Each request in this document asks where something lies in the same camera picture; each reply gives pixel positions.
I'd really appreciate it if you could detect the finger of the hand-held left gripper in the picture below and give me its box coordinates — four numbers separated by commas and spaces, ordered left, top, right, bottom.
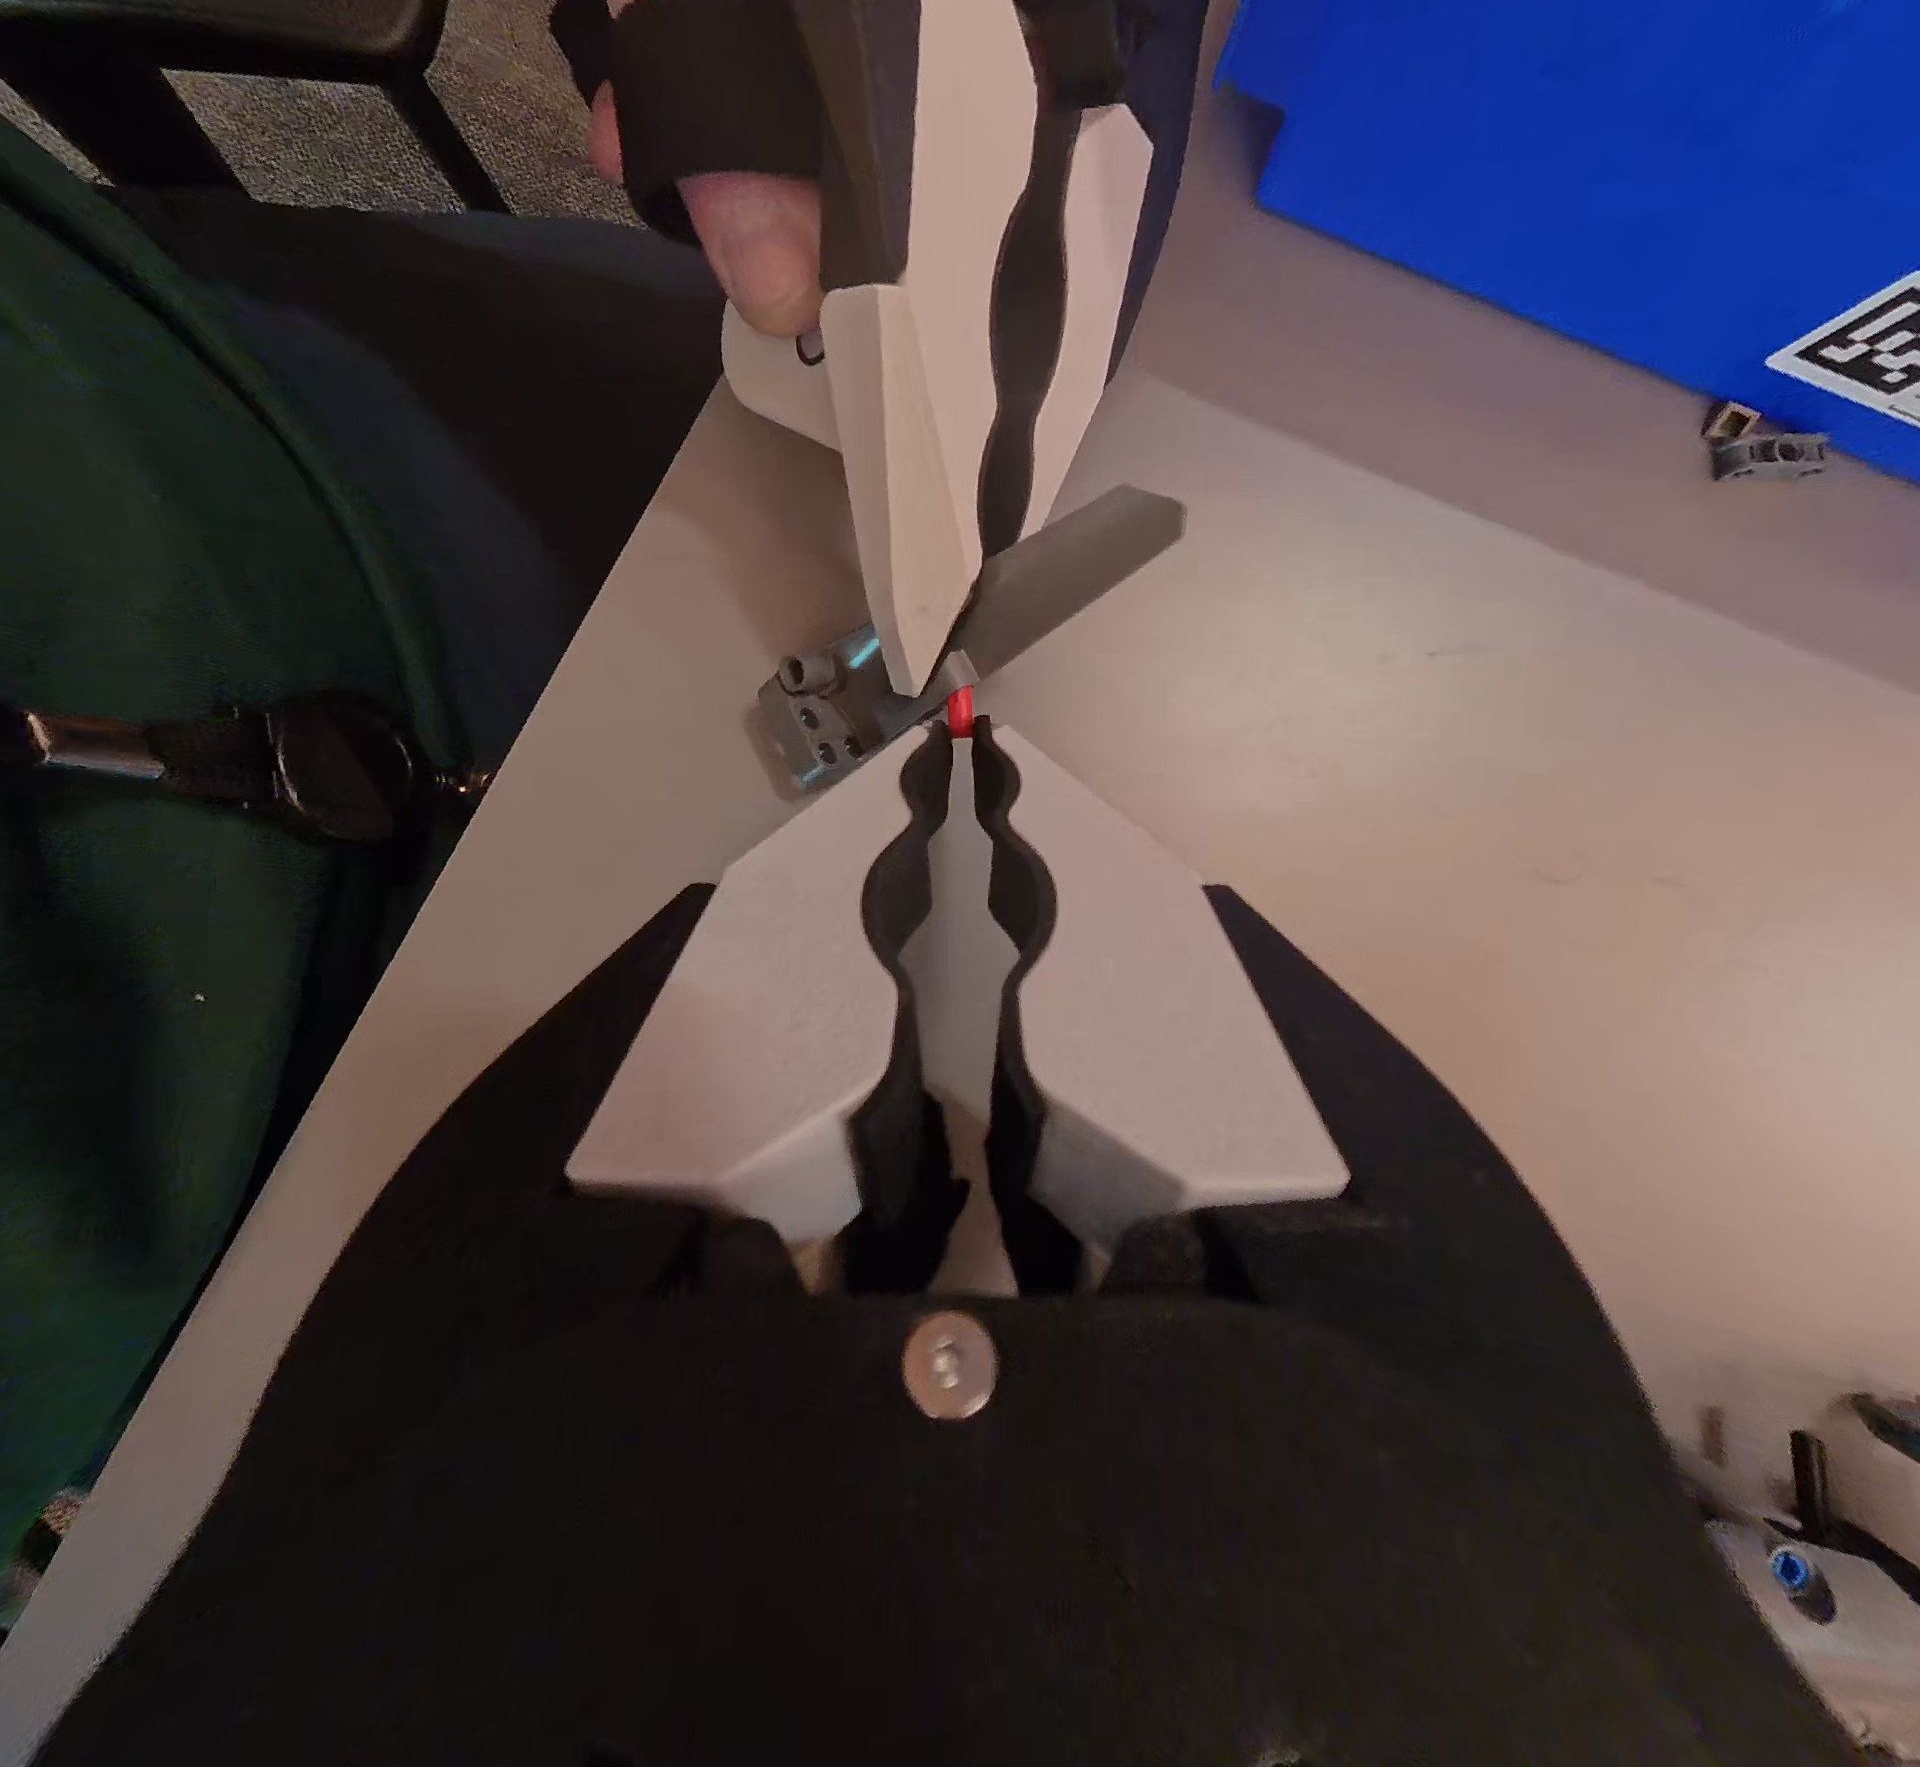
824, 0, 1040, 699
987, 106, 1157, 572

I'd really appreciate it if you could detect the grey lego wing piece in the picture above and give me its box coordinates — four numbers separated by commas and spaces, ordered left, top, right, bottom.
753, 485, 1190, 804

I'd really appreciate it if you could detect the black white marker tag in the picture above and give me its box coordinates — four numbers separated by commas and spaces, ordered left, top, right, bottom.
1768, 273, 1920, 430

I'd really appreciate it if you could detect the grey lego connector piece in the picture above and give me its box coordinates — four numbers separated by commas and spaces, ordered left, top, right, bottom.
1704, 397, 1832, 482

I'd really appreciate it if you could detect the blue plastic parts bin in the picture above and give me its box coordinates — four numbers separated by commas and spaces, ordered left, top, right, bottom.
1215, 0, 1920, 487

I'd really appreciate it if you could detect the grey black lego spaceship model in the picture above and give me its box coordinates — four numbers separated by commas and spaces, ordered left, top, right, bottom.
1694, 1392, 1920, 1634

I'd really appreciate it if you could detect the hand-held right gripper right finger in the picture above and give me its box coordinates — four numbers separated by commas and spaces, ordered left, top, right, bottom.
967, 720, 1353, 1258

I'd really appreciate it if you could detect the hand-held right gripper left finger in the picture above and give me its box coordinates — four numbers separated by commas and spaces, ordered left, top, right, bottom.
565, 724, 955, 1258

